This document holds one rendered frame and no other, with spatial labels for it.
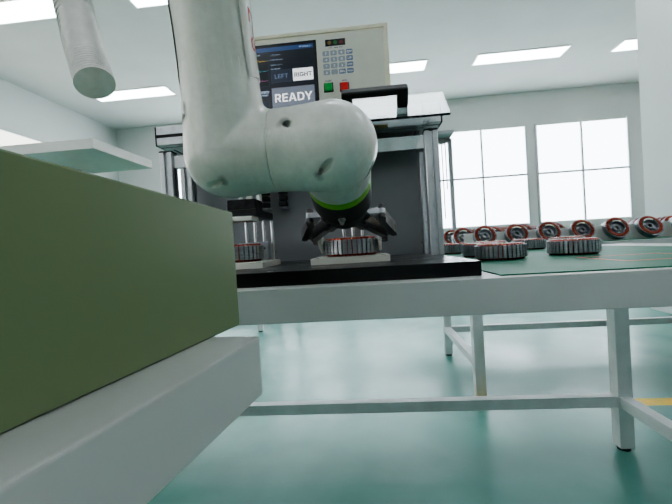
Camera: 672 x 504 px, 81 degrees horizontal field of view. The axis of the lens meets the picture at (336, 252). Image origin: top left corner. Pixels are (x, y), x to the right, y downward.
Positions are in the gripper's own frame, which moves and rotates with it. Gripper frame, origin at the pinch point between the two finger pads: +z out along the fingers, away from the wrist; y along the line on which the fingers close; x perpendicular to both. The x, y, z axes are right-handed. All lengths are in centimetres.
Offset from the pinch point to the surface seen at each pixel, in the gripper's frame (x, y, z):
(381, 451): 52, -4, 93
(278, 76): -43.0, 15.7, -1.8
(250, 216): -7.4, 21.5, -0.2
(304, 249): -7.6, 13.9, 23.9
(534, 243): -16, -59, 55
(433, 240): -2.4, -18.1, 8.2
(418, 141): -23.9, -16.2, 1.5
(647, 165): -163, -273, 280
